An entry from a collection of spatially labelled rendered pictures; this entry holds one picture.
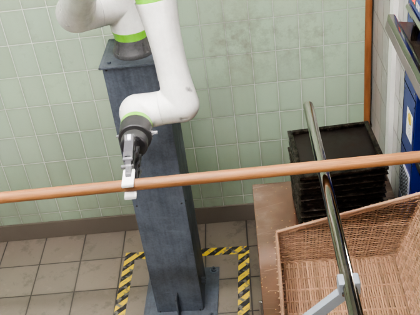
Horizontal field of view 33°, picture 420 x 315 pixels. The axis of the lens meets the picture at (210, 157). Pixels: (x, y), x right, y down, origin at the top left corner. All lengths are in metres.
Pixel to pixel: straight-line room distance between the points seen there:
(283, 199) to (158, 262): 0.59
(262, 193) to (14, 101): 1.19
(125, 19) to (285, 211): 0.90
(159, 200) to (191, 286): 0.47
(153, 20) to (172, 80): 0.18
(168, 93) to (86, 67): 1.08
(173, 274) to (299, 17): 1.16
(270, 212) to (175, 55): 0.85
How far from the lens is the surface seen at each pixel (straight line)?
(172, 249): 2.83
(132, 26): 2.34
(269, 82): 3.05
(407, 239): 2.35
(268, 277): 2.36
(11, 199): 1.86
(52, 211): 3.53
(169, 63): 1.99
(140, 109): 2.01
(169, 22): 1.96
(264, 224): 2.56
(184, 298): 3.02
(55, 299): 3.30
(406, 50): 1.78
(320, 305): 1.56
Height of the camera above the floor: 2.25
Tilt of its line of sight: 35 degrees down
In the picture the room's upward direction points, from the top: 8 degrees counter-clockwise
